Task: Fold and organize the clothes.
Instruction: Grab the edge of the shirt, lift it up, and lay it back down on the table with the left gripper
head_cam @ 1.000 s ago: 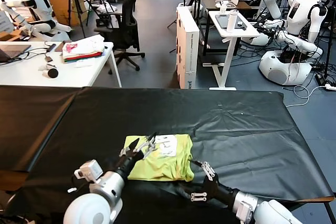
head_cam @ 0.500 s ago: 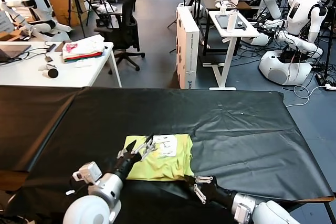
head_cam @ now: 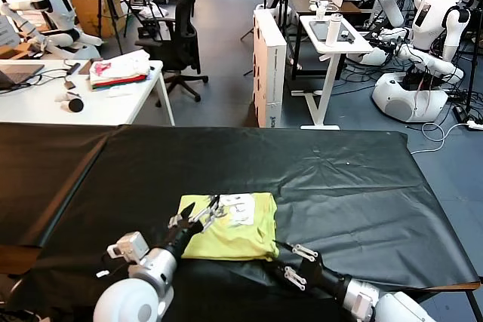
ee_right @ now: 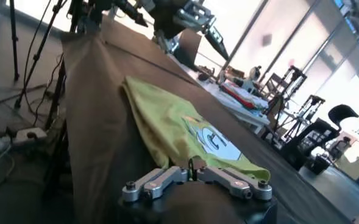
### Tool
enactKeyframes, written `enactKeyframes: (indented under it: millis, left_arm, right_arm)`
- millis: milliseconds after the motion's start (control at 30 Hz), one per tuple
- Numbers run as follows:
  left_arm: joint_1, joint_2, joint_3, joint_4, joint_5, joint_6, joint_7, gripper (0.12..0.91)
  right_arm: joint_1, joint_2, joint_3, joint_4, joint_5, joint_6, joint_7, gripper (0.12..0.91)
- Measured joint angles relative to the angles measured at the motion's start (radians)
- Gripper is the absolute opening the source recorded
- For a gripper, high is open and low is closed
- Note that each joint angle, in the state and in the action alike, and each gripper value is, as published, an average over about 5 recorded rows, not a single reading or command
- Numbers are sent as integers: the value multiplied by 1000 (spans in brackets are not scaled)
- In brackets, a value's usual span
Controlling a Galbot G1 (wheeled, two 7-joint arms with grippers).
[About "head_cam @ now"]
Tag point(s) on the white humanoid robot left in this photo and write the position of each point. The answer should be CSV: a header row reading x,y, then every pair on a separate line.
x,y
56,2

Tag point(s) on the grey laptop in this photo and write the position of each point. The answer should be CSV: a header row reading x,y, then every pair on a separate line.
x,y
19,72

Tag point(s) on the white power strip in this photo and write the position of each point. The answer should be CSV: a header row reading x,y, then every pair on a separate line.
x,y
475,125

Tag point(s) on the yellow-green t-shirt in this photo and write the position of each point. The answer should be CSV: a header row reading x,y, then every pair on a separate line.
x,y
241,239

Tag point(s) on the black light stand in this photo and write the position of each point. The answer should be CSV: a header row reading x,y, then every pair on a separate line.
x,y
473,65

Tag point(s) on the tall white cardboard box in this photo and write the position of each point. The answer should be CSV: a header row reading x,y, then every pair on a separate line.
x,y
269,65

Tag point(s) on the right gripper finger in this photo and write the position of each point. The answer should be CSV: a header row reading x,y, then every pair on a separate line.
x,y
303,252
296,280

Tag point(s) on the white bottle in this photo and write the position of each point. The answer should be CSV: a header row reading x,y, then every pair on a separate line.
x,y
333,32

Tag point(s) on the black table cover cloth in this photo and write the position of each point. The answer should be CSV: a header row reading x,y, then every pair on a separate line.
x,y
339,205
37,167

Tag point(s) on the brown cardboard box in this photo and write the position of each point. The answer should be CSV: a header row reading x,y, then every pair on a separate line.
x,y
87,13

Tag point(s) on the stack of folded clothes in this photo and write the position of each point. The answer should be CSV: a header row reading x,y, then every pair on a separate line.
x,y
120,69

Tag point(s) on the black office chair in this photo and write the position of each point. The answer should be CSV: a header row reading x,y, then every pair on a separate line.
x,y
183,43

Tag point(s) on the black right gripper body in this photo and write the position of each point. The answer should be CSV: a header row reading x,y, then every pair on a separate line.
x,y
320,276

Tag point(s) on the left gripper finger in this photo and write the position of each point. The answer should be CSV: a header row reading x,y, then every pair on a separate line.
x,y
181,218
205,214

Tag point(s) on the white humanoid robot right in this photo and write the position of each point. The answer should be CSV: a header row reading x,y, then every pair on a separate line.
x,y
409,95

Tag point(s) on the white work table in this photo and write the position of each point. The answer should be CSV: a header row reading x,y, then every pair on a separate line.
x,y
37,111

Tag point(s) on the white standing desk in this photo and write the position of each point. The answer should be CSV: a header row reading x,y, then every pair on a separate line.
x,y
332,54

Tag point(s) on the black ball-shaped device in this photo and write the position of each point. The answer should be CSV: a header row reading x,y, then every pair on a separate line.
x,y
75,105

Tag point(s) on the small black device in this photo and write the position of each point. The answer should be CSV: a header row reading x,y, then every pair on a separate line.
x,y
347,37

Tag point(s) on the dark tablet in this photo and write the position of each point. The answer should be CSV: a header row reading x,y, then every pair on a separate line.
x,y
317,30

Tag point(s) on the white handheld controller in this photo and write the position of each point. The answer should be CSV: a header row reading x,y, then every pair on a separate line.
x,y
320,8

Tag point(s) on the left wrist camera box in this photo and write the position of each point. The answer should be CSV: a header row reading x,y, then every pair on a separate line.
x,y
130,246

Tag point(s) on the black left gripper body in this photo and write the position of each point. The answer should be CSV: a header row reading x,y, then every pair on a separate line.
x,y
181,235

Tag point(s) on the dark desk black legs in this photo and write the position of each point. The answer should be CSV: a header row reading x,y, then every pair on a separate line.
x,y
305,2

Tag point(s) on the white humanoid robot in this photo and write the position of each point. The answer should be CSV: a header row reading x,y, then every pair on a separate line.
x,y
409,95
56,2

